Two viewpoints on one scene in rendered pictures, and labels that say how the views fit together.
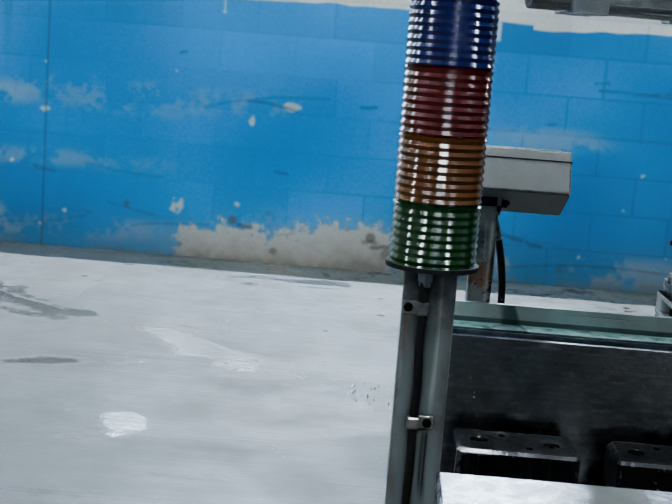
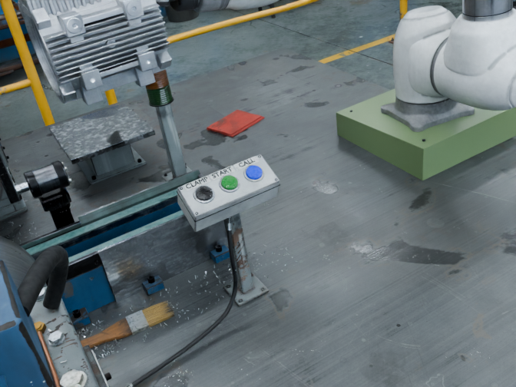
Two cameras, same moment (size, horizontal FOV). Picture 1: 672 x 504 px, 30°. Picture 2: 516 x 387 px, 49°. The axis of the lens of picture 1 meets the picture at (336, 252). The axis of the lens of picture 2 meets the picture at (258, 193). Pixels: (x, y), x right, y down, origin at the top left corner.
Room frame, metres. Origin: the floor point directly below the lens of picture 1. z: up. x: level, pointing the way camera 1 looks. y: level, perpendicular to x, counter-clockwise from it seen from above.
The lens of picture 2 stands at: (2.15, -0.51, 1.57)
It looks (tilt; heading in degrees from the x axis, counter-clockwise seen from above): 32 degrees down; 153
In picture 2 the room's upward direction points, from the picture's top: 9 degrees counter-clockwise
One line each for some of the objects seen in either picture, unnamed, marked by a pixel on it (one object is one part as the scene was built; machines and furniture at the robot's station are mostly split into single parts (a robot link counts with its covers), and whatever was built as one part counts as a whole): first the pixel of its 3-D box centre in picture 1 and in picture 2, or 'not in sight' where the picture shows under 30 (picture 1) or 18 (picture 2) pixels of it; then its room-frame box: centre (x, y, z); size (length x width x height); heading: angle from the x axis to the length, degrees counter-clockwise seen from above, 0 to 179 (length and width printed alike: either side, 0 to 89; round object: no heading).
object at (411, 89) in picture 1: (446, 100); not in sight; (0.84, -0.07, 1.14); 0.06 x 0.06 x 0.04
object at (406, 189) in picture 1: (440, 168); (155, 76); (0.84, -0.07, 1.10); 0.06 x 0.06 x 0.04
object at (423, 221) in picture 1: (434, 233); (159, 93); (0.84, -0.07, 1.05); 0.06 x 0.06 x 0.04
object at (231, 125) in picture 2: not in sight; (235, 122); (0.66, 0.22, 0.80); 0.15 x 0.12 x 0.01; 106
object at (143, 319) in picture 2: not in sight; (122, 329); (1.30, -0.41, 0.80); 0.21 x 0.05 x 0.01; 84
